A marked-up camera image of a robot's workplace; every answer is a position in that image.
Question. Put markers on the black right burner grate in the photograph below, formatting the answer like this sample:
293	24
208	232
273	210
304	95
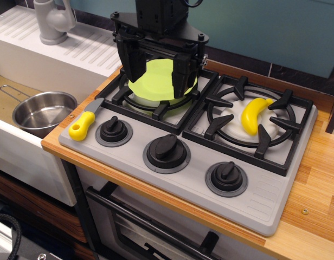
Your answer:
217	124

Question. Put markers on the grey toy stove top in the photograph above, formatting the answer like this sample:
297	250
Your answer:
259	208

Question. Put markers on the white toy sink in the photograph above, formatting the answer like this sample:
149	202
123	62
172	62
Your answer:
76	66

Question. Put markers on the yellow toy banana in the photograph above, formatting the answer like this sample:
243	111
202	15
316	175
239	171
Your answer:
249	116

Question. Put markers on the grey toy faucet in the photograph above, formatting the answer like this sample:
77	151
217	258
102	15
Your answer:
54	23

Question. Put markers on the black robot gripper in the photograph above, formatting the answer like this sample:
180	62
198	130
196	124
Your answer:
160	28

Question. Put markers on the black left burner grate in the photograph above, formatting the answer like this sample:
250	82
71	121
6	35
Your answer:
171	116

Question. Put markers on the black oven door handle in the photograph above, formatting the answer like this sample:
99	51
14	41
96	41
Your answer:
146	237

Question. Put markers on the stainless steel pot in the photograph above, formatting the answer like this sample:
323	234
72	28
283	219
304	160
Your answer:
41	113

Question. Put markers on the light green plastic plate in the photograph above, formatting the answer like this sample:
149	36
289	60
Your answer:
156	83

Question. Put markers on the black middle stove knob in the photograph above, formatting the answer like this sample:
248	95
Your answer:
167	154

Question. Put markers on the black burner grate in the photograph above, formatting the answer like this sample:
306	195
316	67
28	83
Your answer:
171	116
217	124

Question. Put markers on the toy oven door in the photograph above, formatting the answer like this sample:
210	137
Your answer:
226	247

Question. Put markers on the black left stove knob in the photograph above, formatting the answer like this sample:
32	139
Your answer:
114	132

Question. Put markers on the black right stove knob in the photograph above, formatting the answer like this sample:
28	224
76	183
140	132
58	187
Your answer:
226	179

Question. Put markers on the black stove knob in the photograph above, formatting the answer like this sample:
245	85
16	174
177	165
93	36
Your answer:
226	179
167	154
114	132

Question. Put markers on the yellow handled toy knife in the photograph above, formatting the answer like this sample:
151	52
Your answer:
79	129

